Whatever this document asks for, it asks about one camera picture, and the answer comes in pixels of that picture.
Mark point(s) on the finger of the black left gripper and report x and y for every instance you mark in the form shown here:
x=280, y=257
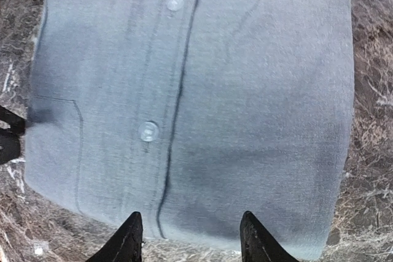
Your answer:
x=10, y=147
x=17, y=124

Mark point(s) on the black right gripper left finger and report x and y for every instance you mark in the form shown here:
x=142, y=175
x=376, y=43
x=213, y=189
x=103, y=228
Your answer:
x=125, y=245

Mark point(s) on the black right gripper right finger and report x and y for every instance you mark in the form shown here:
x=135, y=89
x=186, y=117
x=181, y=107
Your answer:
x=257, y=244

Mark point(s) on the grey long sleeve shirt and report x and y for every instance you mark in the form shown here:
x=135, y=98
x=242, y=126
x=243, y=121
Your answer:
x=192, y=112

